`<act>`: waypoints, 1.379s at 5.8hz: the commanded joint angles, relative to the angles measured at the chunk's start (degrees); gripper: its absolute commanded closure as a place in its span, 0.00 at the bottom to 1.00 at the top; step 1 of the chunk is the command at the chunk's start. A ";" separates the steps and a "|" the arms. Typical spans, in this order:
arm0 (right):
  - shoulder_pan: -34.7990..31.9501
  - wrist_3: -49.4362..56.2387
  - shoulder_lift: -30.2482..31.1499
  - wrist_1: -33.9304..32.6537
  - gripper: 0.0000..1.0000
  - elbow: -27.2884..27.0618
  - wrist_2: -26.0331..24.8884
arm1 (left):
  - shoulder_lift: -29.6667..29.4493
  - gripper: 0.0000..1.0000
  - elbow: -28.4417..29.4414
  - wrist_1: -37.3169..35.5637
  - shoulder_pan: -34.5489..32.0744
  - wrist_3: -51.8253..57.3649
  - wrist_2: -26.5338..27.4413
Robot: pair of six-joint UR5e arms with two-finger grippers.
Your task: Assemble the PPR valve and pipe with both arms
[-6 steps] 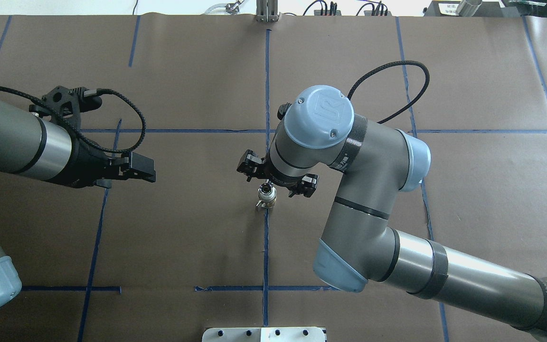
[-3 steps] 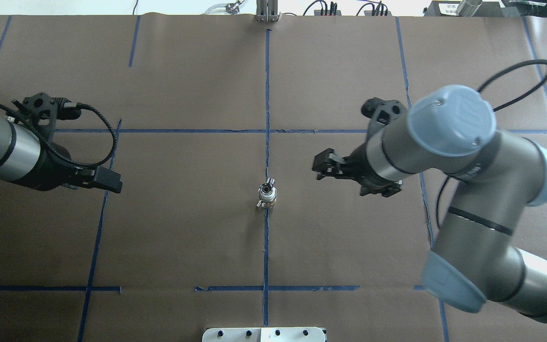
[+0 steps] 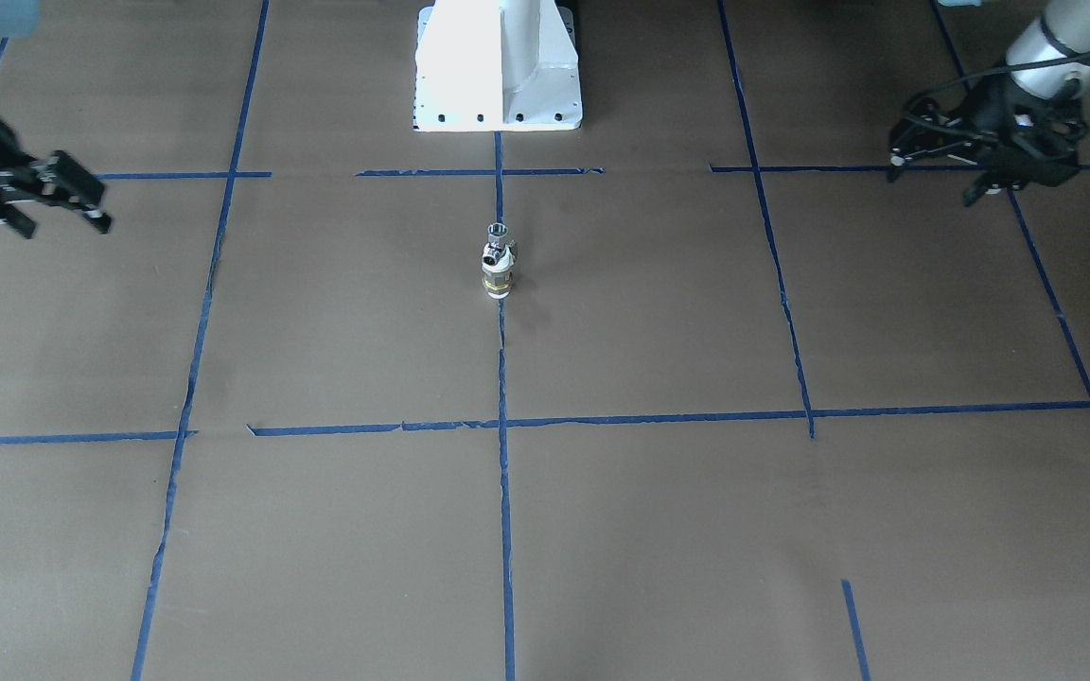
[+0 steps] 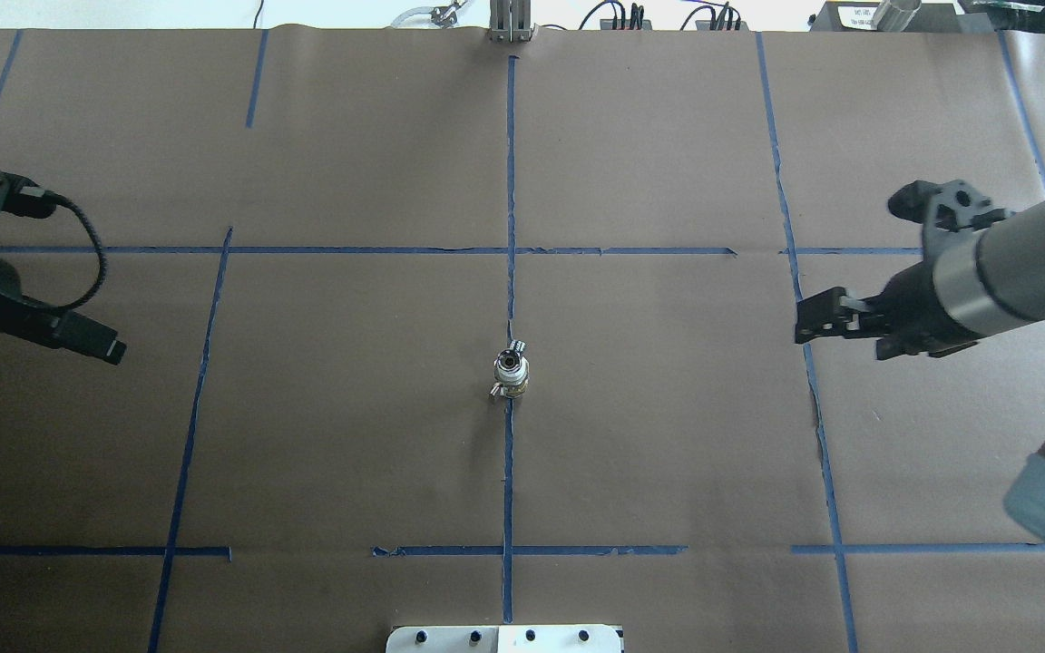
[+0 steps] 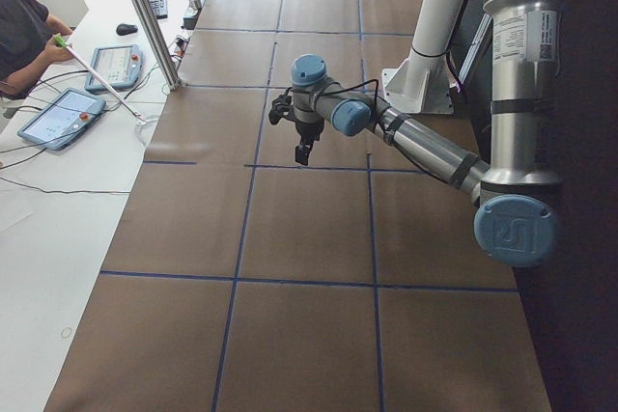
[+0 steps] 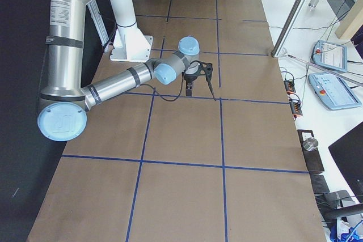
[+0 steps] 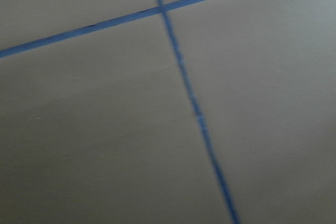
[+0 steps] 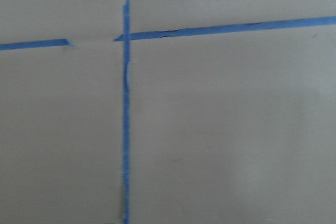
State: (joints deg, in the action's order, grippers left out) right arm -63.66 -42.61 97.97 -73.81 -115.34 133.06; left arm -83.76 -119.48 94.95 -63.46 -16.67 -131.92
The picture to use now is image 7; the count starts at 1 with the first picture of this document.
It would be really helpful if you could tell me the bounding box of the brown paper table mat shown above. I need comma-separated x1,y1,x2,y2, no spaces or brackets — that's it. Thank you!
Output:
1,0,335,223

